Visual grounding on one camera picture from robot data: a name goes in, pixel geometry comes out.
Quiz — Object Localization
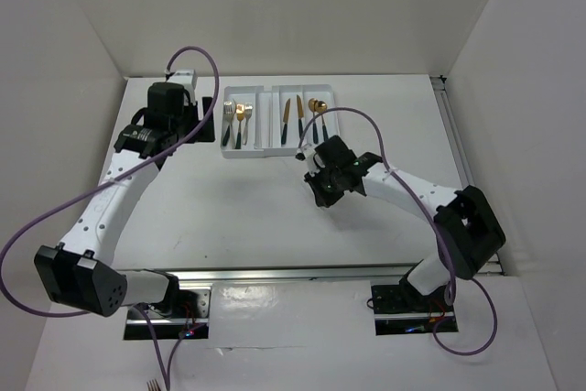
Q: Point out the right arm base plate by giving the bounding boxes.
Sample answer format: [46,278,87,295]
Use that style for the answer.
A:
[366,285,459,336]

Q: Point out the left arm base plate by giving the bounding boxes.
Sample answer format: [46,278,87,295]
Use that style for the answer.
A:
[123,286,212,341]

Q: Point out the aluminium rail frame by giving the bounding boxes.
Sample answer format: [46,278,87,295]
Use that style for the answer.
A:
[71,73,504,286]

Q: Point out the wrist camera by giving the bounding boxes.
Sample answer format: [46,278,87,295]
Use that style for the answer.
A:
[166,70,197,93]
[295,144,324,175]

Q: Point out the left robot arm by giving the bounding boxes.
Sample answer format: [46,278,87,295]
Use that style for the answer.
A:
[34,71,215,317]

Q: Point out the white cutlery tray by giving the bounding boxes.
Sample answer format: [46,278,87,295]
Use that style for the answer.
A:
[220,84,340,158]

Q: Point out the copper fork tines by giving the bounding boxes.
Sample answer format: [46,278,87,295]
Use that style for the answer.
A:
[146,379,161,391]

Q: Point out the silver fork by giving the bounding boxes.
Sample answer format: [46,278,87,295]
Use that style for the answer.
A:
[243,103,254,145]
[222,101,234,147]

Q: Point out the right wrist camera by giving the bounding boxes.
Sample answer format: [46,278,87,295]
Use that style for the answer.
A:
[295,144,324,175]

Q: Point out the gold fork green handle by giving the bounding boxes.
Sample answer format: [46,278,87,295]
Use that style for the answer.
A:
[235,103,245,150]

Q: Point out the gold knife green handle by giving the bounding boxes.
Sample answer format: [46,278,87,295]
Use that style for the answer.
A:
[296,95,304,142]
[280,98,291,147]

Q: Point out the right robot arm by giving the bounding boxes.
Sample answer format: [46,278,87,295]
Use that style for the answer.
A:
[296,136,506,310]

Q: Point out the gold spoon green handle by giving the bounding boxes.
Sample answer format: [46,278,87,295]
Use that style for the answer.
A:
[315,101,329,141]
[308,98,319,145]

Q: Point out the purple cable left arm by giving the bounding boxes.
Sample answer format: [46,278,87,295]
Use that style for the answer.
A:
[0,46,220,388]

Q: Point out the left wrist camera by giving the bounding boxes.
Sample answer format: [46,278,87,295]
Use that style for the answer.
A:
[166,70,197,93]

